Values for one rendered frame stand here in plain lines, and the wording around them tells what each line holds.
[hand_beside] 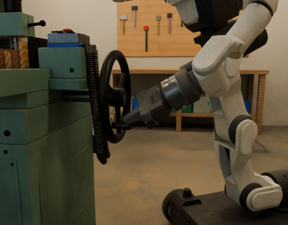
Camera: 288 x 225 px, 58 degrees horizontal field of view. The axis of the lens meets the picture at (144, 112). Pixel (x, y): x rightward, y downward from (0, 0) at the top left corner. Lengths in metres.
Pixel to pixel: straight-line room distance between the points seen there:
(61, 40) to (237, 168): 0.93
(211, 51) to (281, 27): 3.79
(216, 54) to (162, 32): 3.54
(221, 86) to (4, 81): 0.51
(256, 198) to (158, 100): 0.85
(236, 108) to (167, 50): 3.01
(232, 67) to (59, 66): 0.68
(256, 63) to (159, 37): 1.50
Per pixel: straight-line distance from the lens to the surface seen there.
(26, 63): 0.87
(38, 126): 0.76
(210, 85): 0.66
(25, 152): 0.73
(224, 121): 1.21
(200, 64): 0.63
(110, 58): 0.74
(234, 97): 1.20
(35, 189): 0.79
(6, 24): 0.95
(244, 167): 1.33
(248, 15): 0.73
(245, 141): 1.22
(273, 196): 1.45
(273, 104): 4.41
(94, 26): 4.40
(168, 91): 0.64
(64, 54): 0.79
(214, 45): 0.66
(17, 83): 0.69
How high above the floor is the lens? 0.91
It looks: 10 degrees down
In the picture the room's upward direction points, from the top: straight up
